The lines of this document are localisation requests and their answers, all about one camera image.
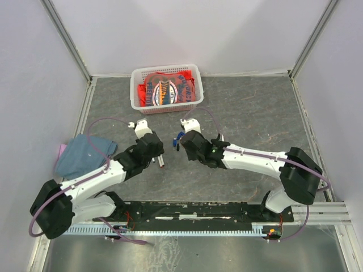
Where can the aluminium frame rail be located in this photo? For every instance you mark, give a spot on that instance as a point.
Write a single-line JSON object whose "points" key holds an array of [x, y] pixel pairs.
{"points": [[95, 209]]}

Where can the blue cloth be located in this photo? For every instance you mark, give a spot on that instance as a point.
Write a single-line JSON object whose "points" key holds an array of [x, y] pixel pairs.
{"points": [[78, 159]]}

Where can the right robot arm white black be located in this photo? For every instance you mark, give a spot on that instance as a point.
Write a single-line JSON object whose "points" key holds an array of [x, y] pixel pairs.
{"points": [[298, 173]]}

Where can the pink cloth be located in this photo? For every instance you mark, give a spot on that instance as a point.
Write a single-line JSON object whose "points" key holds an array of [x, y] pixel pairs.
{"points": [[61, 150]]}

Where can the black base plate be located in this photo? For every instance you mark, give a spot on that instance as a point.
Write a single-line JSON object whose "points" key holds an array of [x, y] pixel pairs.
{"points": [[196, 216]]}

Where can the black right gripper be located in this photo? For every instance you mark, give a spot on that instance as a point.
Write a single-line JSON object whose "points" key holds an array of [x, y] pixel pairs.
{"points": [[189, 156]]}

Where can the circuit board with leds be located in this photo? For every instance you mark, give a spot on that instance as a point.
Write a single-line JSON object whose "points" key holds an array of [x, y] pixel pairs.
{"points": [[274, 233]]}

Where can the uncapped white marker red end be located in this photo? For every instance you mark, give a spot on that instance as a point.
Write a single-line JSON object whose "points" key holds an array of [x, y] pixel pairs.
{"points": [[161, 161]]}

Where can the orange printed cloth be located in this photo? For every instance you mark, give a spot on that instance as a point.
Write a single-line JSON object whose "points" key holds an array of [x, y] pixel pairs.
{"points": [[167, 89]]}

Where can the blue marker cap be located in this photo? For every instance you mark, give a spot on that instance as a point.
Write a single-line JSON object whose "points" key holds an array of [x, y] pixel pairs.
{"points": [[180, 135]]}

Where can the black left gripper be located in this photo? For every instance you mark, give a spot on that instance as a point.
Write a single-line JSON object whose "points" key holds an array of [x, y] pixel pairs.
{"points": [[160, 149]]}

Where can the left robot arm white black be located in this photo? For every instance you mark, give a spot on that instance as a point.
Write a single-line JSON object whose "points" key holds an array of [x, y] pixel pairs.
{"points": [[58, 206]]}

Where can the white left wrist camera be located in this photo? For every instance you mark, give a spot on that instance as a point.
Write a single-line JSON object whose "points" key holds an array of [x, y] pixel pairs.
{"points": [[140, 128]]}

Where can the white plastic basket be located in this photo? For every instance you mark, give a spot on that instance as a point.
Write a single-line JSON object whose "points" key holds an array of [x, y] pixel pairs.
{"points": [[139, 75]]}

